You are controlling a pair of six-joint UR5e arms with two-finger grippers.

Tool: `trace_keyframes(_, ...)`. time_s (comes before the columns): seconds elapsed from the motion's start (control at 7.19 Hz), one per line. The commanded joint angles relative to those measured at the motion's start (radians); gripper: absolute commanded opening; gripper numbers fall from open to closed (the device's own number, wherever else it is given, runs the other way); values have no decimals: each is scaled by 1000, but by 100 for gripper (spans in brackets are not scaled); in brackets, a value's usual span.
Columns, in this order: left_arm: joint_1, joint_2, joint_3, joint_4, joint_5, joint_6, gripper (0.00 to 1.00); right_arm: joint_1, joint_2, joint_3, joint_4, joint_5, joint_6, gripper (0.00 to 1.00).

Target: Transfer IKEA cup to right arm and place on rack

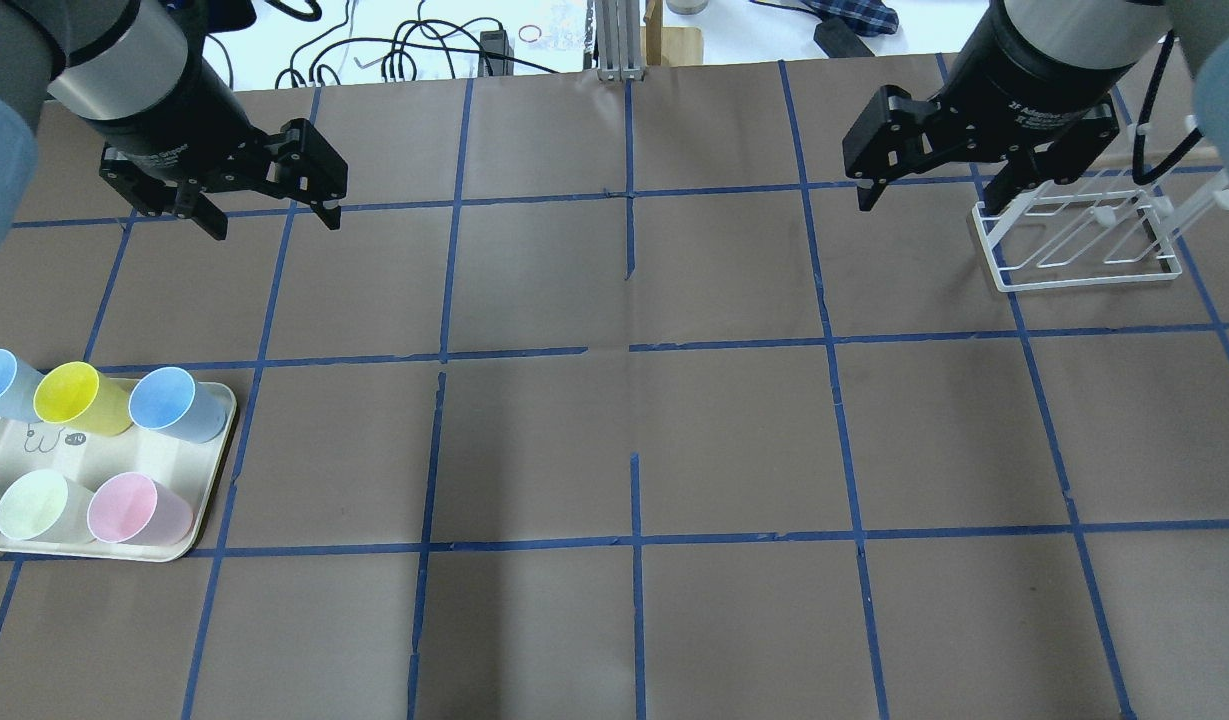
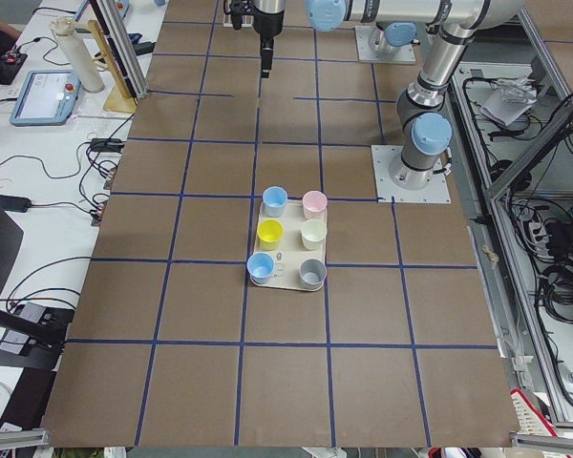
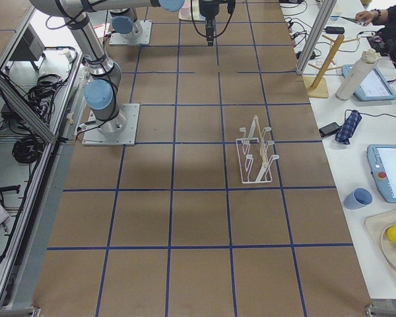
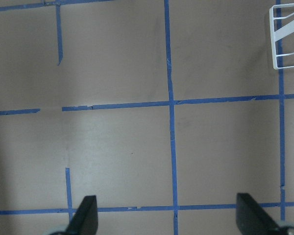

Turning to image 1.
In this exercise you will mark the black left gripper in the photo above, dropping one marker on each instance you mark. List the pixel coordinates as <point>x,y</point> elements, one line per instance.
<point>167,118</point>

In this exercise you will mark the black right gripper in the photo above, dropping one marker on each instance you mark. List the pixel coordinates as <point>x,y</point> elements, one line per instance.
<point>1040,77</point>

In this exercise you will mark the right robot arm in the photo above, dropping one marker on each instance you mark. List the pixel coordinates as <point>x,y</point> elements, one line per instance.
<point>1111,34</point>

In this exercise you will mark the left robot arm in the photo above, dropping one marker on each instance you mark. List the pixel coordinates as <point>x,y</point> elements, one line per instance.
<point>91,51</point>

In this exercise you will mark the blue plastic cup middle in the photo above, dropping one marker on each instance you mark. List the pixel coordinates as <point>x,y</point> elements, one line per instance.
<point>170,401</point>

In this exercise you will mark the yellow plastic cup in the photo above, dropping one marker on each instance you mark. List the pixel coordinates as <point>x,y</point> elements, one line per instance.
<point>76,395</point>

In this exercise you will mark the light blue cup far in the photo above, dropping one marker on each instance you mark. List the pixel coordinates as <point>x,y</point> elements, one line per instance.
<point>18,383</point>

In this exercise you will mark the pink plastic cup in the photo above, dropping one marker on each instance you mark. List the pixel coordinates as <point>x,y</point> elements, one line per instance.
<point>132,508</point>

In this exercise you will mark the pale green plastic cup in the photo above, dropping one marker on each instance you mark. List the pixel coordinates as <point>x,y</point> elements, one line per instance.
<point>46,506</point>

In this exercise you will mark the blue checked cloth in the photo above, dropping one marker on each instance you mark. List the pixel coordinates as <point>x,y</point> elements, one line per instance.
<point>865,18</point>

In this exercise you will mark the black power adapter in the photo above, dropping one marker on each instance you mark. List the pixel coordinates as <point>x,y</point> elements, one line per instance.
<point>496,58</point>

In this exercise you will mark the wooden stand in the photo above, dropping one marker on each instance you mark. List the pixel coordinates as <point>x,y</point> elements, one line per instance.
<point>669,46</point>

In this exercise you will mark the cream plastic tray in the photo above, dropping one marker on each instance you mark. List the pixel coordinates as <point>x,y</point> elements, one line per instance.
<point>186,469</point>

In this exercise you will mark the white wire cup rack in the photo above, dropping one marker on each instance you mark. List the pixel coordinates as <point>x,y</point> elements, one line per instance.
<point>1100,229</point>

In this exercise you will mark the aluminium frame post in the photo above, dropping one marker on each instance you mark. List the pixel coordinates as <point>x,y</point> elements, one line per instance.
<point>617,47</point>

